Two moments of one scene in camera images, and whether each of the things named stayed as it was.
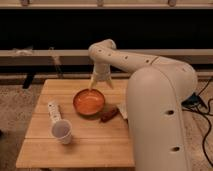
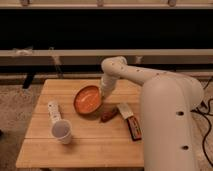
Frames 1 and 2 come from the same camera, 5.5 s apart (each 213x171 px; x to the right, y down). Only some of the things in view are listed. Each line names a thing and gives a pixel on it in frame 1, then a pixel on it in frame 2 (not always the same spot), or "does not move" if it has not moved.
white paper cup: x=62 y=131 does not move
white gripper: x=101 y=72 -> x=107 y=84
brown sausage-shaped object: x=109 y=115 does not move
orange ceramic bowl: x=89 y=101 does not move
